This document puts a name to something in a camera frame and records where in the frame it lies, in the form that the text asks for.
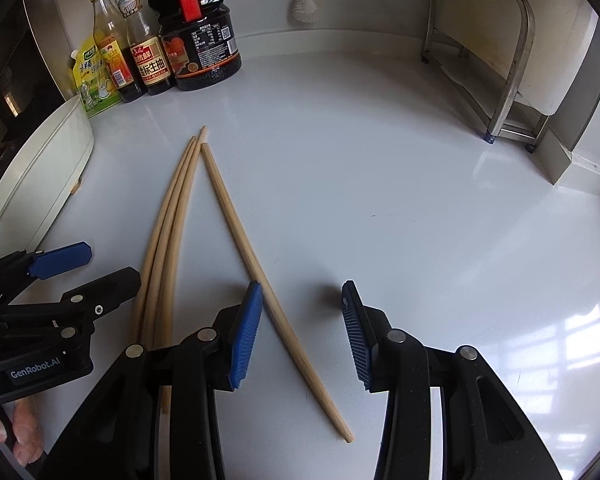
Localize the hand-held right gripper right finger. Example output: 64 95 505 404
341 280 563 480

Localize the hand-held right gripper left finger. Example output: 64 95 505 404
40 280 264 480

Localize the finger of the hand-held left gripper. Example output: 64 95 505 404
5 266 142 344
0 241 92 296

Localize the long wooden chopstick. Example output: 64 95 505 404
129 135 197 348
200 143 356 444
140 139 201 353
160 126 209 415

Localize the person's left hand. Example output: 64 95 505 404
0 397 45 466

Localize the yellow green seasoning pouch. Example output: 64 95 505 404
70 35 123 118

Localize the black silver kitchen appliance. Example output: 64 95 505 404
0 0 78 181

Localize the yellow cap oil bottle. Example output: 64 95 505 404
89 0 146 103

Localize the clear soy sauce bottle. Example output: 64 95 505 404
115 0 177 96

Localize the large dark soy sauce jug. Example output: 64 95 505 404
146 0 242 92

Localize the stainless steel rack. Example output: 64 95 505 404
421 0 551 153

